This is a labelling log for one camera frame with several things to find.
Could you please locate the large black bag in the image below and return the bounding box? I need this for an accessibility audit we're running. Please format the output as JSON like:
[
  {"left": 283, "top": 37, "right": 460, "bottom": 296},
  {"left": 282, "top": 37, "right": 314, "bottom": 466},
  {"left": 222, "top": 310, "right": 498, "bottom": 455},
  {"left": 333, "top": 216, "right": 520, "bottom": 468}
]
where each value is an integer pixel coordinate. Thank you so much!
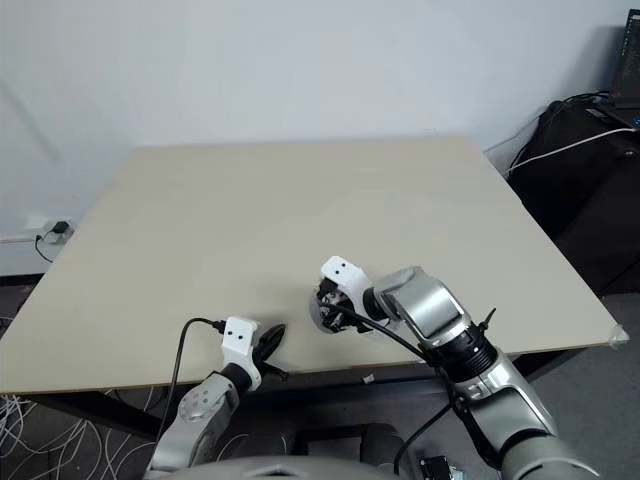
[{"left": 504, "top": 99, "right": 640, "bottom": 296}]

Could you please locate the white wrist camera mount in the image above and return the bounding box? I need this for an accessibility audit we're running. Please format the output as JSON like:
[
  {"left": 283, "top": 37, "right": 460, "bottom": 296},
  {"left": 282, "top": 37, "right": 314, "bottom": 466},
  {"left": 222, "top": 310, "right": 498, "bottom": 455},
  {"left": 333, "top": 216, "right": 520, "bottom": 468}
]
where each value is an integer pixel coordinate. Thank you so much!
[
  {"left": 319, "top": 256, "right": 374, "bottom": 321},
  {"left": 221, "top": 316, "right": 264, "bottom": 394}
]

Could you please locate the white wall socket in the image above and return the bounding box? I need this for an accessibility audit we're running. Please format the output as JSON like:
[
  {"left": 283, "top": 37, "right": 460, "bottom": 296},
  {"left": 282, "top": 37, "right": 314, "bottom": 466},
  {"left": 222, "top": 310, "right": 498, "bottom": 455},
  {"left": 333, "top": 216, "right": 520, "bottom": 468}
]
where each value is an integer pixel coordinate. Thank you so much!
[{"left": 24, "top": 217, "right": 76, "bottom": 245}]

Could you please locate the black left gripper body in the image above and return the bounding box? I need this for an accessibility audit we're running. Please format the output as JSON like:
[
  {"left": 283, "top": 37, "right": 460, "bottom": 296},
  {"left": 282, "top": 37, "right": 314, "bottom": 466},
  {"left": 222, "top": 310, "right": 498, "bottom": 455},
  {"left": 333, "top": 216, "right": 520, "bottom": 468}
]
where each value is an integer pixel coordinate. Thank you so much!
[{"left": 251, "top": 344, "right": 291, "bottom": 382}]

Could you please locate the grey robot torso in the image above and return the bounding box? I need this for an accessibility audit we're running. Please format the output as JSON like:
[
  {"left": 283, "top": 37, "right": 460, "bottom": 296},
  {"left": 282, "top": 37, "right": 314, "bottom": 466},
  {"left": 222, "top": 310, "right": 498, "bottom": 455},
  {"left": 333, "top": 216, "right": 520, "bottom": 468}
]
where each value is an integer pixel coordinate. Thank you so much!
[{"left": 169, "top": 452, "right": 401, "bottom": 480}]

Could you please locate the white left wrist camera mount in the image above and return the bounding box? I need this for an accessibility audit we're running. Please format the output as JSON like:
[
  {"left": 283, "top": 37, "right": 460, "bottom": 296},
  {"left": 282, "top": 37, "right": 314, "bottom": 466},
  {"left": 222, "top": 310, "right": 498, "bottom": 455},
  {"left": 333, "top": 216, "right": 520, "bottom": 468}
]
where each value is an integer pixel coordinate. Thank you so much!
[{"left": 221, "top": 316, "right": 264, "bottom": 394}]

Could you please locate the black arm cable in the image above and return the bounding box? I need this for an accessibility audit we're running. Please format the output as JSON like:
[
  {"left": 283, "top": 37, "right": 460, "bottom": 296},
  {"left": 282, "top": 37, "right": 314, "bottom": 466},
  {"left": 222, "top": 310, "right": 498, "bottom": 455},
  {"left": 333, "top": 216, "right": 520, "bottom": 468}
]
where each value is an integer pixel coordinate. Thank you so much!
[
  {"left": 158, "top": 318, "right": 226, "bottom": 441},
  {"left": 324, "top": 304, "right": 501, "bottom": 480}
]

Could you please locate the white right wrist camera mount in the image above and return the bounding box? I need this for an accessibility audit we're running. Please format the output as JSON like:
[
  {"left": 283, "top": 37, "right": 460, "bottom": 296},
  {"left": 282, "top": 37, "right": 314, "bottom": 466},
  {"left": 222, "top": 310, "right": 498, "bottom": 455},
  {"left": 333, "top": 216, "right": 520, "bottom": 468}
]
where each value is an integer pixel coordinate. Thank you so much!
[{"left": 319, "top": 256, "right": 374, "bottom": 321}]

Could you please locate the black box on floor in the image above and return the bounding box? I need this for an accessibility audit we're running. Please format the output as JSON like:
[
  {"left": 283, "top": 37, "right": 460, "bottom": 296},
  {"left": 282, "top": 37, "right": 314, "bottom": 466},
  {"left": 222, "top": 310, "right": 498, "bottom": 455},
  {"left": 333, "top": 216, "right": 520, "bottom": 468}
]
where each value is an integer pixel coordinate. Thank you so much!
[{"left": 418, "top": 455, "right": 469, "bottom": 480}]

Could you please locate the black laptop cable bundle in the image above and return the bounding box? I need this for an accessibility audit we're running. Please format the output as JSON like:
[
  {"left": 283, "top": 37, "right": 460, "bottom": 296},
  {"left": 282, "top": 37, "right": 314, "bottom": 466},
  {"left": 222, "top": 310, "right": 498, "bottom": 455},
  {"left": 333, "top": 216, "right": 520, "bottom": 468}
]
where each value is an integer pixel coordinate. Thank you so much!
[{"left": 564, "top": 90, "right": 616, "bottom": 109}]

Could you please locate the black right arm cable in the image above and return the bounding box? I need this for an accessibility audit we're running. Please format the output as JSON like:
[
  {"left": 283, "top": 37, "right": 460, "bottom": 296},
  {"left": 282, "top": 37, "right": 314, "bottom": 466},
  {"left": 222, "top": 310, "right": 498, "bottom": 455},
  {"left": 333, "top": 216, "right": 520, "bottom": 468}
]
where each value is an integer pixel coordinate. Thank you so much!
[{"left": 324, "top": 304, "right": 501, "bottom": 480}]

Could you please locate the black adapter cable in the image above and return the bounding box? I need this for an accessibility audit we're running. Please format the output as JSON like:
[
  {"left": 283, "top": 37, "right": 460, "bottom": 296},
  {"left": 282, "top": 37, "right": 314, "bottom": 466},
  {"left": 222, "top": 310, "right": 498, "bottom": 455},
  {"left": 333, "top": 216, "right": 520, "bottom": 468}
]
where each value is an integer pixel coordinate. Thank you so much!
[{"left": 34, "top": 232, "right": 56, "bottom": 262}]

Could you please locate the open black laptop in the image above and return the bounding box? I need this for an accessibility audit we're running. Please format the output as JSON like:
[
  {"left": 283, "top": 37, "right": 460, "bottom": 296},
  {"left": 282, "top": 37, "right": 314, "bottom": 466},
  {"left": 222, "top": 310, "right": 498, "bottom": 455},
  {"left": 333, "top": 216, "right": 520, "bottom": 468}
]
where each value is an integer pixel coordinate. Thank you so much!
[{"left": 609, "top": 8, "right": 640, "bottom": 129}]

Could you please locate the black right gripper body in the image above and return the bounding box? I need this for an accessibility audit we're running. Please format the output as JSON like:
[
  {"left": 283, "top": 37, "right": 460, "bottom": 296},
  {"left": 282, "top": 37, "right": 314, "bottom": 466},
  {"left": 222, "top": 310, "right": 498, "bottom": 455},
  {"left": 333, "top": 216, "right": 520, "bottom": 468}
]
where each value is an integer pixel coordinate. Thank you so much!
[{"left": 313, "top": 278, "right": 362, "bottom": 336}]

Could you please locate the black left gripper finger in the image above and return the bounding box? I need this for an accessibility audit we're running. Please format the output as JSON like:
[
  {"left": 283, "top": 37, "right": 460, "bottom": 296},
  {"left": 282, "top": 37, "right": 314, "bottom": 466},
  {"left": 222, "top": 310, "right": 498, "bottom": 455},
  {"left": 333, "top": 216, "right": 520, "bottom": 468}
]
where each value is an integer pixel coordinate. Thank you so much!
[
  {"left": 259, "top": 326, "right": 288, "bottom": 361},
  {"left": 259, "top": 323, "right": 288, "bottom": 347}
]

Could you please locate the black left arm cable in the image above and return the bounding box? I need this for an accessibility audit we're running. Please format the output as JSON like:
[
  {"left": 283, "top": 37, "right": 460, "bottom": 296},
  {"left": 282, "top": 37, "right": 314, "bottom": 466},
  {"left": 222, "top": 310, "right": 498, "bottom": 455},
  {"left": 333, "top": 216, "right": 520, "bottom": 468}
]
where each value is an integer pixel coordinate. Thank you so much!
[{"left": 158, "top": 318, "right": 226, "bottom": 441}]

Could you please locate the white cable over bag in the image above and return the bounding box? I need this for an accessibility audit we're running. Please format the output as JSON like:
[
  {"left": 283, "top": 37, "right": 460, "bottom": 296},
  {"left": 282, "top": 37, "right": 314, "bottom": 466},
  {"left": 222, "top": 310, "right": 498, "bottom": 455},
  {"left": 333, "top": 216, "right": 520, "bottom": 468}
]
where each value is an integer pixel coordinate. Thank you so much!
[{"left": 507, "top": 127, "right": 636, "bottom": 174}]

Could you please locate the black metal table frame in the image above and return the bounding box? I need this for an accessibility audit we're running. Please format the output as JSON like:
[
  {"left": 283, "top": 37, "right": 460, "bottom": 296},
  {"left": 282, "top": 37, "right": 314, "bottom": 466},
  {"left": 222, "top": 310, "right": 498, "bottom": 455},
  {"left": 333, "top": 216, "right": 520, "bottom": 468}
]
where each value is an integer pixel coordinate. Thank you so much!
[{"left": 37, "top": 349, "right": 606, "bottom": 441}]

